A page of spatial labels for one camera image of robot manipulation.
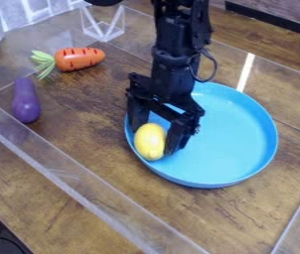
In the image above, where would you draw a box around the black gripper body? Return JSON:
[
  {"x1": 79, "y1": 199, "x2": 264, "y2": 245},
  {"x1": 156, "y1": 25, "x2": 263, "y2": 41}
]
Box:
[{"x1": 128, "y1": 47, "x2": 205, "y2": 122}]

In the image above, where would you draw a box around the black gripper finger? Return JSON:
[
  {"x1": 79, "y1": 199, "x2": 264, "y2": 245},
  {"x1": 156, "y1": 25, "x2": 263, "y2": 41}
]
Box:
[
  {"x1": 165, "y1": 118, "x2": 200, "y2": 155},
  {"x1": 128, "y1": 96, "x2": 150, "y2": 132}
]

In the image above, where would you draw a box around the yellow toy lemon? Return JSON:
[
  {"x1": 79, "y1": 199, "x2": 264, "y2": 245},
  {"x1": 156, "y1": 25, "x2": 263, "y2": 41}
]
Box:
[{"x1": 134, "y1": 123, "x2": 166, "y2": 161}]

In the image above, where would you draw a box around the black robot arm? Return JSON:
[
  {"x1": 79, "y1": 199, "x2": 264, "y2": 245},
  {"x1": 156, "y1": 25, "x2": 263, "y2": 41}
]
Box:
[{"x1": 128, "y1": 0, "x2": 213, "y2": 155}]

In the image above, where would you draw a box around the blue round tray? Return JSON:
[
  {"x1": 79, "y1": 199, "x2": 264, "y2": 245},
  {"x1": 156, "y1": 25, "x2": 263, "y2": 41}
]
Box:
[{"x1": 124, "y1": 81, "x2": 280, "y2": 190}]

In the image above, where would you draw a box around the orange toy carrot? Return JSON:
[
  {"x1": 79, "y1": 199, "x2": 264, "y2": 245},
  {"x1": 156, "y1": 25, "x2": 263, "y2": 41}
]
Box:
[{"x1": 31, "y1": 47, "x2": 106, "y2": 79}]

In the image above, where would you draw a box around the purple toy eggplant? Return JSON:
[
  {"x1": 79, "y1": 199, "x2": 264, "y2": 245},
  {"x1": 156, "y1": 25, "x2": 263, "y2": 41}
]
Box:
[{"x1": 12, "y1": 77, "x2": 42, "y2": 123}]

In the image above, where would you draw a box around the grey patterned curtain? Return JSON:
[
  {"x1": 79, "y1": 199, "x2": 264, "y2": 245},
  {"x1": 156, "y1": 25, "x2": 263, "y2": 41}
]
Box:
[{"x1": 0, "y1": 0, "x2": 87, "y2": 44}]

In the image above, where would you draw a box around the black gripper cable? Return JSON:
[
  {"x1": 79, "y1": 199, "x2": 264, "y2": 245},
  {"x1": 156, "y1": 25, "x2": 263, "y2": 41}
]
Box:
[{"x1": 188, "y1": 47, "x2": 220, "y2": 83}]

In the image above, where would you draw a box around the clear acrylic corner bracket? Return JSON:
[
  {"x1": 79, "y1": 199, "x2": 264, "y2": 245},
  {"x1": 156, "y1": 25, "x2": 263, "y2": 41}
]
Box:
[{"x1": 79, "y1": 6, "x2": 125, "y2": 43}]

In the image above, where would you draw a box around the clear acrylic enclosure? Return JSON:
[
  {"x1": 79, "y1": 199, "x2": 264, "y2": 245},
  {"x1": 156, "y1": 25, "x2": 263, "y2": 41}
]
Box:
[{"x1": 0, "y1": 0, "x2": 300, "y2": 254}]

